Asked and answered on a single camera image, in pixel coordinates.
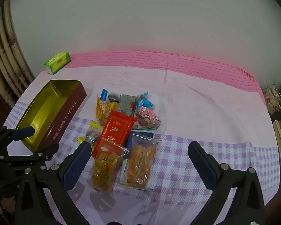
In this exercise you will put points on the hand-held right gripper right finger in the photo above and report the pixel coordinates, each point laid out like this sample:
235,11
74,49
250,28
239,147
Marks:
201,166

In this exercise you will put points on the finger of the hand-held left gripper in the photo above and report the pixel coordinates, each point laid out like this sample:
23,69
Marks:
46,151
23,133

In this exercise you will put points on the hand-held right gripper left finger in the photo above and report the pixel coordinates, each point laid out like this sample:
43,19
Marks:
77,166

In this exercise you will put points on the clear packet yellow snack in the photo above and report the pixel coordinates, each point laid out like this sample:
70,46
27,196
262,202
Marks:
105,168

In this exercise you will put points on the maroon tin box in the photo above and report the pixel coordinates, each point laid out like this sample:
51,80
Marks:
60,119

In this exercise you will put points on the yellow candy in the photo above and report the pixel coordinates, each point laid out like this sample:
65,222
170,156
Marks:
92,133

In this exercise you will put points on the red snack packet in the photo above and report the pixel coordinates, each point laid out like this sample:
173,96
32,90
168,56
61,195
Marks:
117,129

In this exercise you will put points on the dark blue snack packet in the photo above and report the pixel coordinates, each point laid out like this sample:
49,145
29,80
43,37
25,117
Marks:
130,141

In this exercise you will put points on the clear packet orange snack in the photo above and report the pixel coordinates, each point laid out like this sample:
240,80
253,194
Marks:
140,164

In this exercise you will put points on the pink patterned snack packet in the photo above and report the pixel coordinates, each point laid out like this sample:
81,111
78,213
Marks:
147,118

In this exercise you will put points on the blue wrapper dark snack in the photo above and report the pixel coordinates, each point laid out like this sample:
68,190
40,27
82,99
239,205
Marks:
113,98

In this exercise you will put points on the silver snack packet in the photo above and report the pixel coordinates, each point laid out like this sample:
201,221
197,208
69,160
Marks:
126,106

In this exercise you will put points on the light blue snack packet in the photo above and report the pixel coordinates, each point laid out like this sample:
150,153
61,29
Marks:
145,103

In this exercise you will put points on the pink purple checked tablecloth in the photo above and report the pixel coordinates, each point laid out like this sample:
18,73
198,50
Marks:
201,110

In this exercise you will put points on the green tissue pack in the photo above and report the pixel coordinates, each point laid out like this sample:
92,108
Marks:
57,62

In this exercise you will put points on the rattan chair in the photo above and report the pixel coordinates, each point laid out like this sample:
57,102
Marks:
4,51

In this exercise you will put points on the floral patterned box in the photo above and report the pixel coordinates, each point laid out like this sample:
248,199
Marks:
271,98

